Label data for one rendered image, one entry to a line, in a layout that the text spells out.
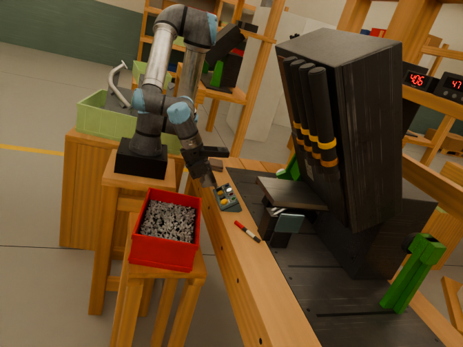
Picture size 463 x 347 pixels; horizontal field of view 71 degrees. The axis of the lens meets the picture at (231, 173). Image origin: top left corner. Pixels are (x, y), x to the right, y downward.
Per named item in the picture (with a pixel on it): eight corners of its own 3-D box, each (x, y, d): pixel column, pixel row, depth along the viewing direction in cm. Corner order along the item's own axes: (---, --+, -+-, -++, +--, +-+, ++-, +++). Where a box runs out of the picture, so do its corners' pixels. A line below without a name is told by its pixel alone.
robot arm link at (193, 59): (162, 127, 158) (185, 4, 134) (193, 133, 161) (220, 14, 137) (160, 136, 147) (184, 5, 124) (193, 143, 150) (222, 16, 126)
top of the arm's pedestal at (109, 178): (100, 185, 142) (101, 177, 140) (111, 155, 169) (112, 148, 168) (174, 195, 150) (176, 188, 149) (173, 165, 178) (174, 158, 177)
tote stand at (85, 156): (58, 245, 214) (64, 134, 182) (83, 204, 260) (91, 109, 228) (163, 260, 227) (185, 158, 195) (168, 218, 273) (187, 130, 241)
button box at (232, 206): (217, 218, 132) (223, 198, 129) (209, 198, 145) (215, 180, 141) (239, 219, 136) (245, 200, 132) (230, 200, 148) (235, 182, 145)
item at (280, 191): (271, 208, 101) (274, 200, 100) (254, 183, 115) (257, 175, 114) (369, 217, 115) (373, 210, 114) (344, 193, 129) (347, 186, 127)
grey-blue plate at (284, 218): (269, 247, 118) (282, 215, 112) (267, 244, 119) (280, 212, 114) (292, 248, 121) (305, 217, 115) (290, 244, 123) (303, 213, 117)
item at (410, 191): (351, 280, 113) (397, 197, 99) (311, 227, 139) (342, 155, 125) (391, 280, 119) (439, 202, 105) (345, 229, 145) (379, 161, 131)
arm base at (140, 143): (129, 153, 145) (132, 133, 141) (127, 142, 158) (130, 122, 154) (163, 158, 151) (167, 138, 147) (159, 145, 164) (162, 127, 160)
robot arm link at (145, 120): (137, 123, 155) (141, 96, 150) (165, 129, 158) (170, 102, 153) (133, 131, 144) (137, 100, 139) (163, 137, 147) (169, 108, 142)
